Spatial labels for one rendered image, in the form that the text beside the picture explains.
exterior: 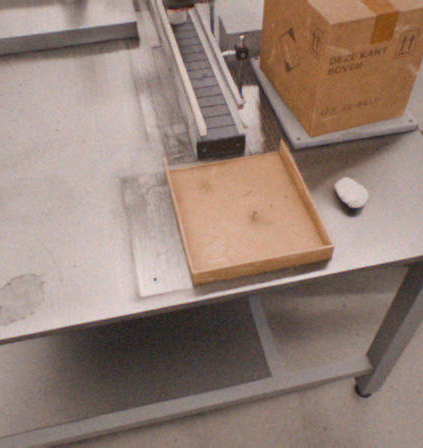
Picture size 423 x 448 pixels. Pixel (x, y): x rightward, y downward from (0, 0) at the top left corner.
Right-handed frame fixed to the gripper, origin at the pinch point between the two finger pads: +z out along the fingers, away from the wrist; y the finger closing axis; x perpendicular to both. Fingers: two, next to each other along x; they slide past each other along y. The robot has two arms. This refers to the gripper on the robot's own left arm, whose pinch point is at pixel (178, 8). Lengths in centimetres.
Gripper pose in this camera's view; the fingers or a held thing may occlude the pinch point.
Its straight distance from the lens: 145.8
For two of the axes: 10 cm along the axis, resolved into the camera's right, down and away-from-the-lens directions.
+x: 1.8, 9.8, -0.2
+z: -1.5, 0.4, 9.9
